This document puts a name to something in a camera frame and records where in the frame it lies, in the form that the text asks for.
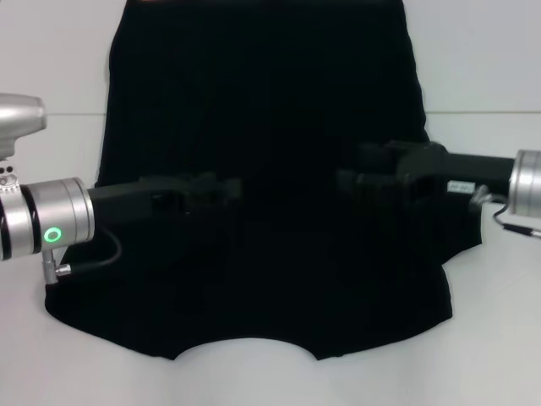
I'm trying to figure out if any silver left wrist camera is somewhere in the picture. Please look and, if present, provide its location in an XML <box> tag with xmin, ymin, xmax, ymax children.
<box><xmin>0</xmin><ymin>93</ymin><xmax>47</xmax><ymax>162</ymax></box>

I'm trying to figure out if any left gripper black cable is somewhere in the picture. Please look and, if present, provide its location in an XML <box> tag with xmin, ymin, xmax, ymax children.
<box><xmin>41</xmin><ymin>230</ymin><xmax>123</xmax><ymax>285</ymax></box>

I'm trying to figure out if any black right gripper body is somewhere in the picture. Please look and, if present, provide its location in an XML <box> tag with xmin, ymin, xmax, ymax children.
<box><xmin>398</xmin><ymin>142</ymin><xmax>516</xmax><ymax>209</ymax></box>

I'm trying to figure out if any black t-shirt with pink print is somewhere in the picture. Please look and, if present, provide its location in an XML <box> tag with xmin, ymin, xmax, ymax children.
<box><xmin>44</xmin><ymin>0</ymin><xmax>484</xmax><ymax>362</ymax></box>

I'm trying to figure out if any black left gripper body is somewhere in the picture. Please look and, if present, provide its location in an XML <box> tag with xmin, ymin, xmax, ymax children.
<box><xmin>88</xmin><ymin>174</ymin><xmax>192</xmax><ymax>228</ymax></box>

